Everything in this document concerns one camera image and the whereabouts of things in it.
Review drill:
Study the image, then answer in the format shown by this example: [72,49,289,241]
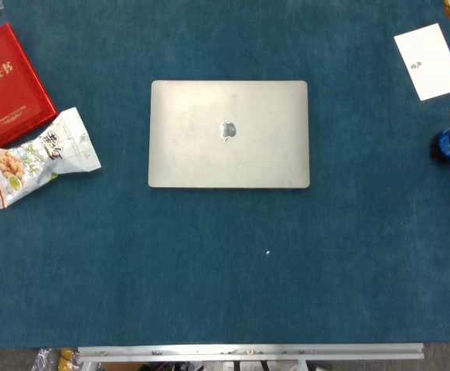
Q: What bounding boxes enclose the red certificate book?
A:
[0,22,59,149]

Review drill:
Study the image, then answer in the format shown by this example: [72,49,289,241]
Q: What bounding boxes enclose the blue table cloth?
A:
[0,0,450,350]

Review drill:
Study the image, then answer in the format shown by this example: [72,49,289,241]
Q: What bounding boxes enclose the clear plastic wrap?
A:
[30,347,59,371]

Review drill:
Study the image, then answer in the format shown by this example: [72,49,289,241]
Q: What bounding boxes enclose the white paper card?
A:
[393,22,450,103]

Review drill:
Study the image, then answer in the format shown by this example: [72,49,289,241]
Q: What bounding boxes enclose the white peanut snack bag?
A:
[0,107,103,210]

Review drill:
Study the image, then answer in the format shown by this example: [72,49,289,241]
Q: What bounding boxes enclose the yellow object under rail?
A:
[56,347,80,371]

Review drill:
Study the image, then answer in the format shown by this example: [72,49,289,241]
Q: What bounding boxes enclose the silver laptop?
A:
[148,80,311,190]

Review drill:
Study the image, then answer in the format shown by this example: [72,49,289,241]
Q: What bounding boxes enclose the aluminium frame rail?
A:
[77,342,425,362]

